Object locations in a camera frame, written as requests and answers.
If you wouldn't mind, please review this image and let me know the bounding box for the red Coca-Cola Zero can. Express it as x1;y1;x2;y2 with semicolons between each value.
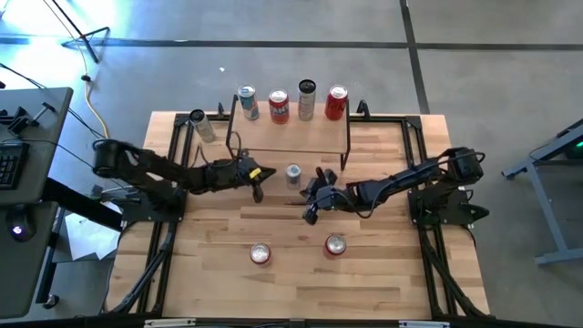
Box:
323;233;348;260
323;84;350;122

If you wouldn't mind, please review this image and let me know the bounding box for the grey desk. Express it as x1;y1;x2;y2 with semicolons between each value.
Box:
0;86;74;320

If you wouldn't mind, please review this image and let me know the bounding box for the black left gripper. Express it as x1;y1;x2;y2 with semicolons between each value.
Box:
199;157;277;204

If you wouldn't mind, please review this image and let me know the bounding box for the black desk leg beam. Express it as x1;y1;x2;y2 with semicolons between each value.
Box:
36;177;127;306

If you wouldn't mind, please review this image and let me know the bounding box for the black keyboard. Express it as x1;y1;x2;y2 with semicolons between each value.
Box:
0;141;29;191

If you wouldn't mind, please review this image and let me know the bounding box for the red Fanta soda can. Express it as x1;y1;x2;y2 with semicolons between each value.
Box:
249;241;273;266
267;88;291;125

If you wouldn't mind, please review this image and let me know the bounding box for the yellow cable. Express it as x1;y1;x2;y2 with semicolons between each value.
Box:
43;0;110;140

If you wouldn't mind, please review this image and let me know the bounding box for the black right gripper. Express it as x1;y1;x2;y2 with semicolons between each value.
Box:
300;167;354;226

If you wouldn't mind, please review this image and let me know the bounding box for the silver metal bracket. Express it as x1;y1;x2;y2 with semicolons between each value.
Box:
399;320;451;328
144;318;197;328

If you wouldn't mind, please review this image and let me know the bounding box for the black stand base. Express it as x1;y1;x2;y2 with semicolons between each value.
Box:
49;0;112;65

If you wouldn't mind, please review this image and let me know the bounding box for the white paper sheet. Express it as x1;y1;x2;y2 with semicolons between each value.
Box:
52;211;122;263

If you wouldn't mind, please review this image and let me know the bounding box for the grey metal desk frame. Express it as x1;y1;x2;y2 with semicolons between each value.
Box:
500;118;583;268

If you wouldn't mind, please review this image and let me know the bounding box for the white Celsius drink can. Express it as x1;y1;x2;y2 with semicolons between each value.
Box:
189;108;219;145
297;78;318;122

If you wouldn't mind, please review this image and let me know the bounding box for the black computer mouse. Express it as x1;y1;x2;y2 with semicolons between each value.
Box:
5;207;36;242

